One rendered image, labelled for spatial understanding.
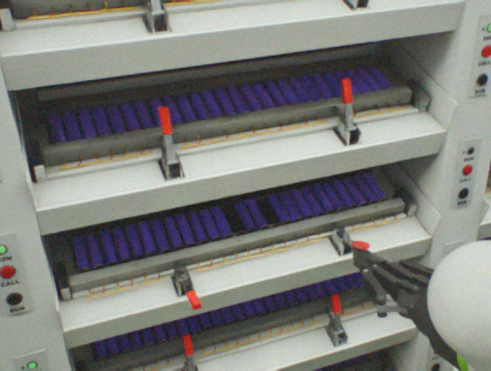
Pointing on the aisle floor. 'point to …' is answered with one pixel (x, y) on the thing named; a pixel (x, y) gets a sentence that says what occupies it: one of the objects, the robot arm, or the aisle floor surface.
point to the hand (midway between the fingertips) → (368, 262)
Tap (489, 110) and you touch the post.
